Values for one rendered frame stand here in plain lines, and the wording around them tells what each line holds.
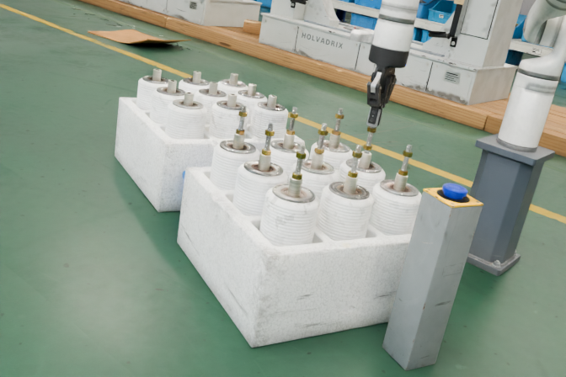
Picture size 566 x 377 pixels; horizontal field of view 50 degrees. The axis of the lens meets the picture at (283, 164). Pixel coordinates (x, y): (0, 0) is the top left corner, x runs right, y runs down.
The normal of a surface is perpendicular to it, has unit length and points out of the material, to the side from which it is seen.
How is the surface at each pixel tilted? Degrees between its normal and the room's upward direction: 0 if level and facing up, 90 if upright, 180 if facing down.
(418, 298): 90
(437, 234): 90
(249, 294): 90
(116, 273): 0
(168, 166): 90
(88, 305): 0
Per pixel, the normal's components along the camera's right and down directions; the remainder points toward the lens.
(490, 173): -0.64, 0.15
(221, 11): 0.75, 0.33
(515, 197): 0.07, 0.34
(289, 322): 0.47, 0.37
